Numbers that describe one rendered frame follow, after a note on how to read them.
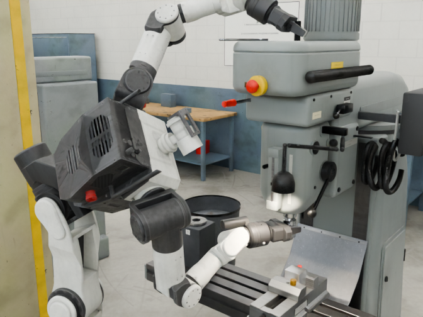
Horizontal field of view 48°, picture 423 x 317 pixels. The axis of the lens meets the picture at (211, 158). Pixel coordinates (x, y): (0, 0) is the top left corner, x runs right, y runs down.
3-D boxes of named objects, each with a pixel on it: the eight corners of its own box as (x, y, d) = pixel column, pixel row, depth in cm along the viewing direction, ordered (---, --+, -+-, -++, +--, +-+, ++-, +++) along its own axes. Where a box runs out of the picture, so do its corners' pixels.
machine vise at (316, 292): (282, 337, 157) (283, 307, 154) (245, 321, 166) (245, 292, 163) (330, 295, 183) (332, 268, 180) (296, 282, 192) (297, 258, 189)
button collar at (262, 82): (264, 97, 139) (264, 76, 138) (247, 95, 143) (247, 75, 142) (267, 96, 141) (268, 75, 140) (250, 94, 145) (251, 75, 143)
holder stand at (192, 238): (199, 271, 201) (199, 227, 196) (160, 258, 214) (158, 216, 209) (215, 261, 211) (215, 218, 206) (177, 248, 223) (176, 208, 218)
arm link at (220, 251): (253, 238, 158) (227, 266, 152) (241, 240, 166) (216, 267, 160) (241, 222, 158) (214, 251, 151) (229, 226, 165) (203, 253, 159)
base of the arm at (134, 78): (113, 102, 140) (152, 107, 143) (116, 63, 143) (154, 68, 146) (109, 119, 154) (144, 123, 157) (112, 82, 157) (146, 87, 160)
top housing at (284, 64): (298, 99, 135) (300, 41, 131) (224, 92, 151) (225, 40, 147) (362, 86, 170) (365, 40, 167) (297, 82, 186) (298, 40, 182)
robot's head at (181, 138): (174, 161, 139) (197, 147, 136) (157, 131, 139) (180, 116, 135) (182, 156, 145) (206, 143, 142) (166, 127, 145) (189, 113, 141)
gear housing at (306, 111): (309, 128, 145) (311, 95, 143) (243, 120, 160) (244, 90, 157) (353, 115, 170) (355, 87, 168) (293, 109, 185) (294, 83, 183)
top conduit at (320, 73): (315, 83, 134) (315, 71, 133) (301, 82, 136) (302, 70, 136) (374, 75, 168) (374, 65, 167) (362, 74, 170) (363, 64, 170)
